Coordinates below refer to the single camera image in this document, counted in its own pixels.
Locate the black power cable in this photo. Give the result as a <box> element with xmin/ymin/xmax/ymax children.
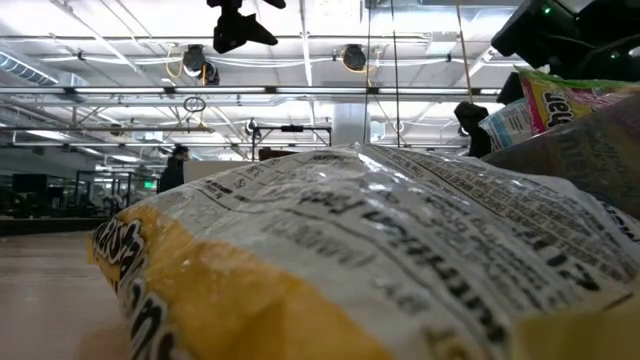
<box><xmin>389</xmin><ymin>0</ymin><xmax>402</xmax><ymax>149</ymax></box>

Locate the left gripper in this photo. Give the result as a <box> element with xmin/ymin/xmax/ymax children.
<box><xmin>206</xmin><ymin>0</ymin><xmax>288</xmax><ymax>55</ymax></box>

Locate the brown plastic tray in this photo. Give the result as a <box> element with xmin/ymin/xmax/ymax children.
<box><xmin>482</xmin><ymin>94</ymin><xmax>640</xmax><ymax>221</ymax></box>

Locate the yellow cable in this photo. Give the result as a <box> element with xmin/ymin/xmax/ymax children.
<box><xmin>453</xmin><ymin>3</ymin><xmax>474</xmax><ymax>104</ymax></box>

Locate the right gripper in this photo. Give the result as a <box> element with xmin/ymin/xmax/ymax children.
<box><xmin>452</xmin><ymin>29</ymin><xmax>640</xmax><ymax>160</ymax></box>

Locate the yellow white ramen packet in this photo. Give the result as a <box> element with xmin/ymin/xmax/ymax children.
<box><xmin>85</xmin><ymin>142</ymin><xmax>640</xmax><ymax>360</ymax></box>

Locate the thin black cable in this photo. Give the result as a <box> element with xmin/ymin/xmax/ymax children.
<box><xmin>363</xmin><ymin>0</ymin><xmax>374</xmax><ymax>146</ymax></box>

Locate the long ceiling light bar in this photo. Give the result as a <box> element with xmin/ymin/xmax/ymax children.
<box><xmin>0</xmin><ymin>85</ymin><xmax>501</xmax><ymax>97</ymax></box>

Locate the black metal workstation frame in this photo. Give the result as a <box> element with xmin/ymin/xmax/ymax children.
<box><xmin>251</xmin><ymin>124</ymin><xmax>334</xmax><ymax>164</ymax></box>

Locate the lime shrimp ramen packet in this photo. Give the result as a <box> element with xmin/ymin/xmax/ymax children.
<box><xmin>516</xmin><ymin>66</ymin><xmax>640</xmax><ymax>137</ymax></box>

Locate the white column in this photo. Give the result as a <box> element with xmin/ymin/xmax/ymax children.
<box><xmin>332</xmin><ymin>102</ymin><xmax>372</xmax><ymax>147</ymax></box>

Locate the yellow blue ramen packet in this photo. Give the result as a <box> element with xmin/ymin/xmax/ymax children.
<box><xmin>478</xmin><ymin>98</ymin><xmax>535</xmax><ymax>153</ymax></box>

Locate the person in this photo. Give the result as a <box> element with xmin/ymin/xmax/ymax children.
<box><xmin>157</xmin><ymin>143</ymin><xmax>191</xmax><ymax>195</ymax></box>

